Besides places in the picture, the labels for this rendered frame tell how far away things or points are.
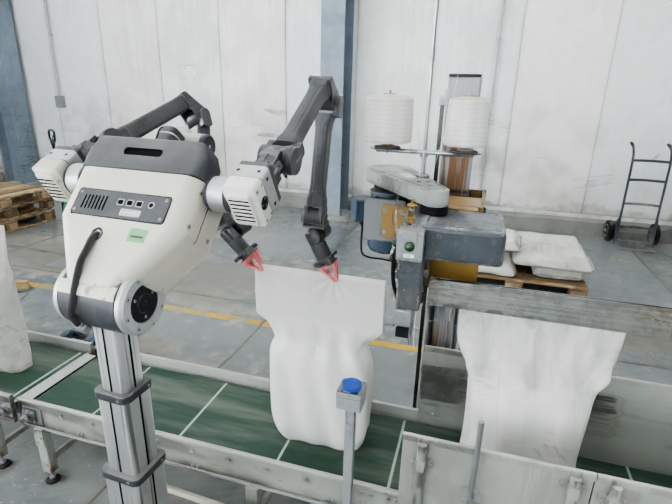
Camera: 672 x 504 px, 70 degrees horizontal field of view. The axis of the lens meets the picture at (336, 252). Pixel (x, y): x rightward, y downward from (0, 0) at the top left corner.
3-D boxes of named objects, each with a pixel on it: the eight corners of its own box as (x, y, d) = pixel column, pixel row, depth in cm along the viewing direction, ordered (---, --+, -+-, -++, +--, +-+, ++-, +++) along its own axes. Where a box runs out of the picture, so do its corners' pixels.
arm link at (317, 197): (308, 93, 156) (339, 94, 153) (314, 95, 161) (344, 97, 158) (297, 223, 164) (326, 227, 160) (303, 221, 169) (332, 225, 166)
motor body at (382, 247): (362, 253, 189) (365, 191, 181) (371, 242, 203) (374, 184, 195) (400, 258, 185) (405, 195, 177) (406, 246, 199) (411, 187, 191)
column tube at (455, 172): (411, 468, 225) (448, 76, 168) (414, 450, 236) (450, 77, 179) (435, 473, 222) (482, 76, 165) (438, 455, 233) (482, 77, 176)
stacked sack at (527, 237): (508, 252, 458) (510, 237, 453) (509, 240, 496) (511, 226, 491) (585, 262, 436) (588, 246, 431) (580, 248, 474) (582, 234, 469)
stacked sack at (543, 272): (530, 278, 424) (532, 264, 420) (524, 254, 485) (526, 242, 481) (583, 284, 413) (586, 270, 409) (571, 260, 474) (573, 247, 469)
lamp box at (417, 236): (395, 259, 137) (397, 229, 134) (397, 255, 141) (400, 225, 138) (421, 263, 135) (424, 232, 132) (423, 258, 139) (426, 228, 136)
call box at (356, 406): (335, 408, 145) (335, 391, 143) (342, 393, 152) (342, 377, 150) (360, 413, 143) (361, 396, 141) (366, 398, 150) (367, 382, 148)
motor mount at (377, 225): (361, 239, 183) (363, 198, 178) (365, 235, 189) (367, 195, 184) (436, 248, 176) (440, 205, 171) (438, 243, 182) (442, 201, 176)
